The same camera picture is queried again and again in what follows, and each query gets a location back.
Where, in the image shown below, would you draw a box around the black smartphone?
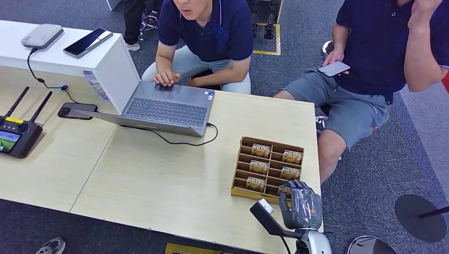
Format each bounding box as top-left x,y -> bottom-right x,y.
57,102 -> 98,121

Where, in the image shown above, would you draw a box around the metal chair base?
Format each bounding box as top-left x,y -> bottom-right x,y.
140,8 -> 160,33

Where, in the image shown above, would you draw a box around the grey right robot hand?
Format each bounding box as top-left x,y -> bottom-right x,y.
279,179 -> 324,231

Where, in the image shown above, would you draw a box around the chrome round base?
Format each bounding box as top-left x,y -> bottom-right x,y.
345,235 -> 399,254

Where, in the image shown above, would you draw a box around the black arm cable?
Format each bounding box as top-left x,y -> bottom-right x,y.
279,234 -> 292,254

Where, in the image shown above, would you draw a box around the yellow floor tape square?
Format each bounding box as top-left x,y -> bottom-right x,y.
252,23 -> 282,57

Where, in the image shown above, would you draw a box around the grey rounded device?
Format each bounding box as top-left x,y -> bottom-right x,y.
20,23 -> 65,50

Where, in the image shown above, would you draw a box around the person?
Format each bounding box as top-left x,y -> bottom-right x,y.
122,0 -> 164,52
273,0 -> 449,185
141,0 -> 254,96

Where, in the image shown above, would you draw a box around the white box riser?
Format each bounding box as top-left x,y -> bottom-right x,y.
0,20 -> 141,115

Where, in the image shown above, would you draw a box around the chrome stool frame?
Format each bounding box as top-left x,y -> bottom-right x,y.
315,115 -> 330,137

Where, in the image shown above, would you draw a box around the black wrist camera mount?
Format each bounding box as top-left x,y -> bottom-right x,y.
249,202 -> 303,241

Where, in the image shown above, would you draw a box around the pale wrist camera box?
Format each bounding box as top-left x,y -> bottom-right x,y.
257,198 -> 275,215

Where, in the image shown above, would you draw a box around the person's right hand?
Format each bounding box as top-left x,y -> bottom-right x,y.
152,69 -> 182,88
322,47 -> 351,76

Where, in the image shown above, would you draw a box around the black remote controller with antennas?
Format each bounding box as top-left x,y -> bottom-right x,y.
0,86 -> 53,159

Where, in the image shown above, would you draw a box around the black robot legs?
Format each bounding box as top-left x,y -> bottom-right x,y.
245,0 -> 284,40

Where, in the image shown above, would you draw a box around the grey laptop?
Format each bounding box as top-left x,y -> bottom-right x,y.
71,80 -> 216,138

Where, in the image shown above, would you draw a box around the black tablet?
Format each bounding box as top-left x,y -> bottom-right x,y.
63,27 -> 114,59

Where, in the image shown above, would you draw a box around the black laptop cable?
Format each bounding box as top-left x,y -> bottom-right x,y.
119,122 -> 219,147

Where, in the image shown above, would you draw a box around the grey smartphone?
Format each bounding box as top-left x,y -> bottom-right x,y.
317,61 -> 351,78

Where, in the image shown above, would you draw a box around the person's left hand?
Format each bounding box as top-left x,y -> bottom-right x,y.
407,0 -> 444,29

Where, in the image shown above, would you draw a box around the black round stand base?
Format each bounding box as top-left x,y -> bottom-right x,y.
395,194 -> 449,243

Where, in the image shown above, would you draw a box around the wooden card holder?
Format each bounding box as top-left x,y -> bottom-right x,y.
230,135 -> 305,206

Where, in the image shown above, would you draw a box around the black device cable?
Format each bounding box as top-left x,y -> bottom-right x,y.
26,47 -> 80,104

